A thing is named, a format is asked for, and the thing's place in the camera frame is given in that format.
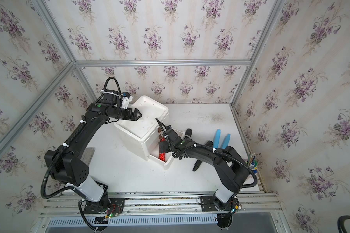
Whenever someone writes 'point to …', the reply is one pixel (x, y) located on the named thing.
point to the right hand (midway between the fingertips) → (169, 144)
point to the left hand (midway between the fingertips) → (134, 114)
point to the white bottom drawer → (154, 154)
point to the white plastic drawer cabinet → (142, 136)
